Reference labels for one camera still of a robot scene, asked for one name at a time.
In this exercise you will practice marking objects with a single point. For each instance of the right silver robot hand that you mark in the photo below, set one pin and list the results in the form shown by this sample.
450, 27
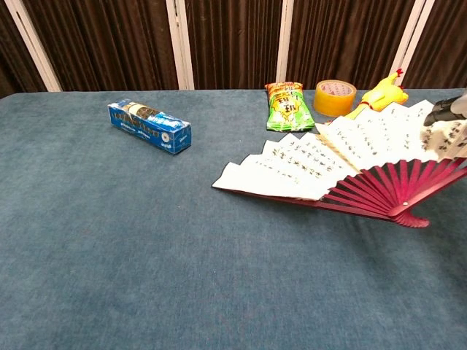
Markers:
447, 109

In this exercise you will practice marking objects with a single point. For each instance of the red ribbed paper folding fan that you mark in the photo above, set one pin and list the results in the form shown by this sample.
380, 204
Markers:
328, 160

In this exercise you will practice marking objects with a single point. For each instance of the yellow rubber chicken toy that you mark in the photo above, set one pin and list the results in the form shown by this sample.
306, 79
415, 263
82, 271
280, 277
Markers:
383, 95

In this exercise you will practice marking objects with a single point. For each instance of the yellowish packing tape roll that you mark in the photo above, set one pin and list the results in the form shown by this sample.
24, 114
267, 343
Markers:
330, 104

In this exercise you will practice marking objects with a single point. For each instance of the green orange snack bag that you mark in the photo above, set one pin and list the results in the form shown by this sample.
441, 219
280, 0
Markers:
288, 107

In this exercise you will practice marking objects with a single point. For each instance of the blue cookie box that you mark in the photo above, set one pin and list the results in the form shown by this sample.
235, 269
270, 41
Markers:
149, 125

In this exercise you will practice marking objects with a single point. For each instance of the blue felt table cover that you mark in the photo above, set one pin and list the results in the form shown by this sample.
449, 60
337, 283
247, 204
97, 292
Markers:
146, 237

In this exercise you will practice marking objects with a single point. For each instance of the brown pleated curtain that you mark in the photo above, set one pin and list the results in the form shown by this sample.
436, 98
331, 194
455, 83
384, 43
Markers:
109, 40

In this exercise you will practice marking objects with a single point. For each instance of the white frame post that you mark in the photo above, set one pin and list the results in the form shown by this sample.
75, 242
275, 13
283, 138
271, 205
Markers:
406, 40
34, 47
284, 40
180, 43

